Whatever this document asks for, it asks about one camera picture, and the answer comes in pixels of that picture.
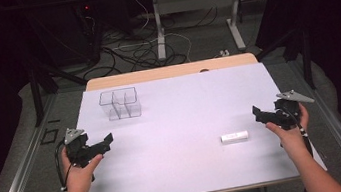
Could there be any tangle of floor cables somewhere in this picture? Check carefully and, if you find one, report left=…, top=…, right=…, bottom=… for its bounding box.
left=72, top=0, right=226, bottom=82

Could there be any black computer tower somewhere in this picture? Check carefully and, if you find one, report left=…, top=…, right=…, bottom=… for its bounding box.
left=51, top=0, right=106, bottom=69

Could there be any person's left hand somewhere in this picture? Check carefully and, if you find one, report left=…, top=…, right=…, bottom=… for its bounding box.
left=59, top=141, right=109, bottom=192

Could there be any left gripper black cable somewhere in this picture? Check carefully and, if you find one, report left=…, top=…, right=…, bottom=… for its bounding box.
left=51, top=138, right=78, bottom=192

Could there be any clear plastic compartment organizer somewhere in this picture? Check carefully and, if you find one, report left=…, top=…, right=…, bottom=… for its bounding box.
left=96, top=85, right=143, bottom=123

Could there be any white table cover sheet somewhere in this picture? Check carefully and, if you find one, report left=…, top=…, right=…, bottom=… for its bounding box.
left=42, top=55, right=330, bottom=192

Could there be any black metal stand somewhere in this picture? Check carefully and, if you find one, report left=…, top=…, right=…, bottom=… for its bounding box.
left=20, top=47, right=94, bottom=129
left=251, top=20, right=318, bottom=98

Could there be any white metal-legged desk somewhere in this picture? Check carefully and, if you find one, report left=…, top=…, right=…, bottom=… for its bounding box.
left=130, top=0, right=290, bottom=66

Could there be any person's right hand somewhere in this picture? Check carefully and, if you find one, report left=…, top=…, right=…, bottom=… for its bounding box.
left=262, top=101, right=316, bottom=165

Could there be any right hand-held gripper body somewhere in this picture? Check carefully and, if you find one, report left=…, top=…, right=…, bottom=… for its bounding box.
left=271, top=86, right=319, bottom=132

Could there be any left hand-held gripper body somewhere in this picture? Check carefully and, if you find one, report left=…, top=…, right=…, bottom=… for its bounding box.
left=61, top=123, right=108, bottom=171

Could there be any small white rectangular block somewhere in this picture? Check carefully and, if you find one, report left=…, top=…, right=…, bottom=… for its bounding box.
left=219, top=130, right=250, bottom=144

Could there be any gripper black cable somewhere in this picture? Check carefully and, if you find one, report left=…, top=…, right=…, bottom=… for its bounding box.
left=282, top=103, right=314, bottom=162
left=51, top=138, right=78, bottom=192

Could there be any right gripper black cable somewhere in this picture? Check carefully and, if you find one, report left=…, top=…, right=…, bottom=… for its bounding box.
left=282, top=103, right=314, bottom=162

